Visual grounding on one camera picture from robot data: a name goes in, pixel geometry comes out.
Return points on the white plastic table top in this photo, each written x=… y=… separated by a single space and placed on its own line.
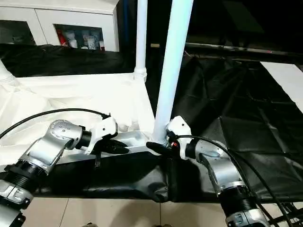
x=71 y=99

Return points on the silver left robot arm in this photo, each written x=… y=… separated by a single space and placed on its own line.
x=47 y=146

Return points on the black work mat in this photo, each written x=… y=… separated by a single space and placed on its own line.
x=236 y=106

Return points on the grey left robot foot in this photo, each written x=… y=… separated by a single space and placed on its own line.
x=91 y=224

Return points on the dark metal rod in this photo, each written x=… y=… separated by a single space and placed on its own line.
x=236 y=48

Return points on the black case with gold label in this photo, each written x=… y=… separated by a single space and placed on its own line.
x=156 y=23

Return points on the white flat board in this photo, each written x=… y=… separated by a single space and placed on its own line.
x=286 y=78

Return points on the black metal stand leg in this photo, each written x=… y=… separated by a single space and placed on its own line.
x=281 y=218

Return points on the white glass-door cabinet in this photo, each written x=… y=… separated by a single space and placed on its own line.
x=59 y=16

